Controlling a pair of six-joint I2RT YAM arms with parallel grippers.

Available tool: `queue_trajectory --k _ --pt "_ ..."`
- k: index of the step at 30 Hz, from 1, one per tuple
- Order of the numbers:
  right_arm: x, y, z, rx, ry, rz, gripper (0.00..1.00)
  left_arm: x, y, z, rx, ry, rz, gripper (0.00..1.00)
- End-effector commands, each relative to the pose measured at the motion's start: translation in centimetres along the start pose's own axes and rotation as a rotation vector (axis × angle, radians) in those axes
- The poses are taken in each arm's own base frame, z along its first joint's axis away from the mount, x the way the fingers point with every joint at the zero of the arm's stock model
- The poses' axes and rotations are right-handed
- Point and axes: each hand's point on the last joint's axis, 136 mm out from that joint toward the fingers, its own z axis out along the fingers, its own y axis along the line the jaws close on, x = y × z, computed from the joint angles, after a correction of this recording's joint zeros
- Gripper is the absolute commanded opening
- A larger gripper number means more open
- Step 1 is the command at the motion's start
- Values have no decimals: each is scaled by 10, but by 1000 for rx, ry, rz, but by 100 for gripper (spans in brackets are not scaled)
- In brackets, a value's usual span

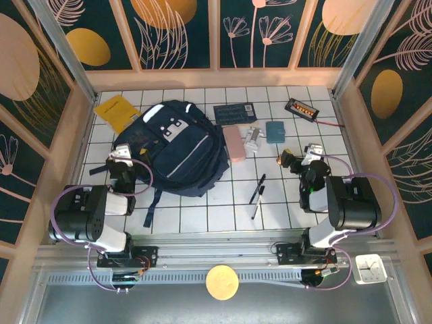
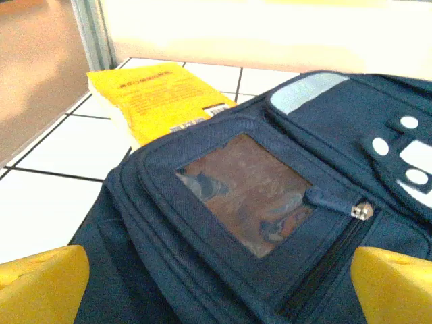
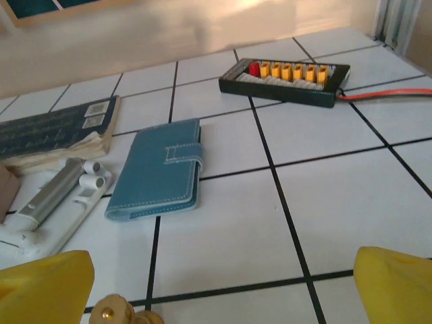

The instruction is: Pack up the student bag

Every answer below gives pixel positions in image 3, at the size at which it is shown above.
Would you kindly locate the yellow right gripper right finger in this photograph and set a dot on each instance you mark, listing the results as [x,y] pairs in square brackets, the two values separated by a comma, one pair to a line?
[395,290]

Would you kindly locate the small brass knob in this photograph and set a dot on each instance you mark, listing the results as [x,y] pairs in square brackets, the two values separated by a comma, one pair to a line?
[114,312]

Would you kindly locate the dark blue worn book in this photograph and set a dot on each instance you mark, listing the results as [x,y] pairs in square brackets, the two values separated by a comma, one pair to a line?
[50,131]

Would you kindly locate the brown block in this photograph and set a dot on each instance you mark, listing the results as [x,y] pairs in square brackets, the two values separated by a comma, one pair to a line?
[7,192]

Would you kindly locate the black board with yellow connectors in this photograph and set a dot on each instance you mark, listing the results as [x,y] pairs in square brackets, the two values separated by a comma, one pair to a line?
[283,89]

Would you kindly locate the white holder with silver tube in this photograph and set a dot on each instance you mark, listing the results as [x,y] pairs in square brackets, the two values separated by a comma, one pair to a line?
[50,202]

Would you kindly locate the aluminium corner post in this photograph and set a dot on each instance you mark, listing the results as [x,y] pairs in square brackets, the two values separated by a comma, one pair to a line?
[393,23]

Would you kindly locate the small blue notebook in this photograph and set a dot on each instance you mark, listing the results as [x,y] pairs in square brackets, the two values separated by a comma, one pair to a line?
[155,175]

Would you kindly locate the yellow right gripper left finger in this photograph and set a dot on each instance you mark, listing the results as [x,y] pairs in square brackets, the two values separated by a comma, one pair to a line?
[44,290]

